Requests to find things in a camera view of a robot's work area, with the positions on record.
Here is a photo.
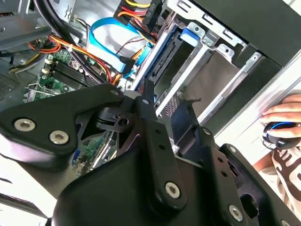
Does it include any round black tool blue ring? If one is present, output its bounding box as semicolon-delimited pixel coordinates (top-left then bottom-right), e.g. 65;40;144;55
262;121;301;151

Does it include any hard disk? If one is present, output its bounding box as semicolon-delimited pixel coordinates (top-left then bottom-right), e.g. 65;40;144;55
131;23;204;95

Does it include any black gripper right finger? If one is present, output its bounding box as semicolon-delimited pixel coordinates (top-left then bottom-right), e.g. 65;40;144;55
170;98;301;226

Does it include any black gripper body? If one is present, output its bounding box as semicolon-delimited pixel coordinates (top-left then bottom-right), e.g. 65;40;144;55
50;147;233;226

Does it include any person's bare hand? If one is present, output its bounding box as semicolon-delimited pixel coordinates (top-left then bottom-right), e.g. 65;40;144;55
260;93;301;139

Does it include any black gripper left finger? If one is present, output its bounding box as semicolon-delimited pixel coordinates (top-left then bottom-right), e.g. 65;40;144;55
0;78;188;215

